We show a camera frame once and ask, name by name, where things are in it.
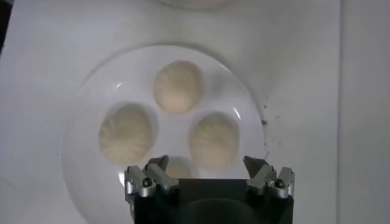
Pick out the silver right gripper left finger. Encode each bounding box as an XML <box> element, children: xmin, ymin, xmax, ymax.
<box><xmin>124</xmin><ymin>155</ymin><xmax>180</xmax><ymax>199</ymax></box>

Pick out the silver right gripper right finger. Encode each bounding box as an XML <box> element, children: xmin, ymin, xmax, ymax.
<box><xmin>243</xmin><ymin>155</ymin><xmax>296</xmax><ymax>199</ymax></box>

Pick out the white steamed baozi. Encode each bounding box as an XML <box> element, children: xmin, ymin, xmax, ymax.
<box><xmin>166</xmin><ymin>156</ymin><xmax>199</xmax><ymax>180</ymax></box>
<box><xmin>188</xmin><ymin>112</ymin><xmax>240</xmax><ymax>171</ymax></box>
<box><xmin>152</xmin><ymin>60</ymin><xmax>204</xmax><ymax>115</ymax></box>
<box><xmin>97</xmin><ymin>103</ymin><xmax>155</xmax><ymax>167</ymax></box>

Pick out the white round plate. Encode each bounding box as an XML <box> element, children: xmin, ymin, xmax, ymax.
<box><xmin>60</xmin><ymin>44</ymin><xmax>266</xmax><ymax>224</ymax></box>

